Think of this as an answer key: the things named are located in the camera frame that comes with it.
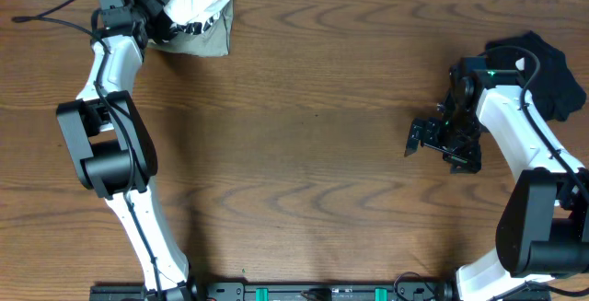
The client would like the white black-print garment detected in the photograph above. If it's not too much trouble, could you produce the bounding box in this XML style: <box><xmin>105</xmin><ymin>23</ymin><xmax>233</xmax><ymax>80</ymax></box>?
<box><xmin>170</xmin><ymin>13</ymin><xmax>220</xmax><ymax>36</ymax></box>

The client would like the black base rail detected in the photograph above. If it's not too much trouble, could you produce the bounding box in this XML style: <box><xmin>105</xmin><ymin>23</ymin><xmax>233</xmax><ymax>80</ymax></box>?
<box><xmin>88</xmin><ymin>277</ymin><xmax>551</xmax><ymax>301</ymax></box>

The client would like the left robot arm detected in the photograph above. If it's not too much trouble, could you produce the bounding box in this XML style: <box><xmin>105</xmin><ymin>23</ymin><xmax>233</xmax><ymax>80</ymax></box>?
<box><xmin>56</xmin><ymin>0</ymin><xmax>197</xmax><ymax>300</ymax></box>

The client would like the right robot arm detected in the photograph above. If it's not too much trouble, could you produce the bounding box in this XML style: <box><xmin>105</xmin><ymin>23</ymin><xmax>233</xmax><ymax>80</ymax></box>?
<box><xmin>405</xmin><ymin>66</ymin><xmax>588</xmax><ymax>300</ymax></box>

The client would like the black garment right side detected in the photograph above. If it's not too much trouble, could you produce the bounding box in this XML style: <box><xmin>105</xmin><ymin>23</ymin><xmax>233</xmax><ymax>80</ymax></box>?
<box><xmin>485</xmin><ymin>31</ymin><xmax>587</xmax><ymax>122</ymax></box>

